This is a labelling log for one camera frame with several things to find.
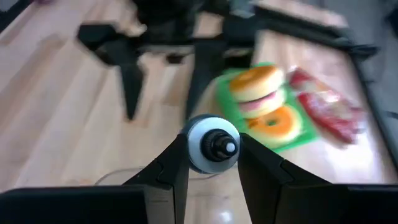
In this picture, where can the black food colouring bottle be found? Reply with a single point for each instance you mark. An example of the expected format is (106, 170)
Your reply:
(199, 149)

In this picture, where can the pink glazed toy donut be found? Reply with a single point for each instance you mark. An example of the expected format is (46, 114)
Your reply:
(264, 105)

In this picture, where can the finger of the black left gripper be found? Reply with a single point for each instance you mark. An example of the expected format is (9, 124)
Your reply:
(124, 53)
(205, 68)

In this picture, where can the black aluminium rig frame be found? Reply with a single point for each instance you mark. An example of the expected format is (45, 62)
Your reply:
(367, 81)

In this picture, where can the tan bread roll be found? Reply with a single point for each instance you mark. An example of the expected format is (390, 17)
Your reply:
(255, 82)

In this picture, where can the green plastic basket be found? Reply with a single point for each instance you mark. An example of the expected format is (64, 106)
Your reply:
(227, 105)

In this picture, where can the red snack packet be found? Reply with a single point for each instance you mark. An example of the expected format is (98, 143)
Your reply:
(326, 109)

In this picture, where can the clear plastic bin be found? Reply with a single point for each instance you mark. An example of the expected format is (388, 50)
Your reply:
(124, 170)

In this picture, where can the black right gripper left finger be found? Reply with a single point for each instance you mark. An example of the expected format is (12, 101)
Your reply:
(168, 186)

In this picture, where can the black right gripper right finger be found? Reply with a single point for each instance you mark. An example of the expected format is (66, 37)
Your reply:
(280, 193)

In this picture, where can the orange glazed toy donut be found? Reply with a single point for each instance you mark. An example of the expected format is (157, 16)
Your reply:
(276, 124)

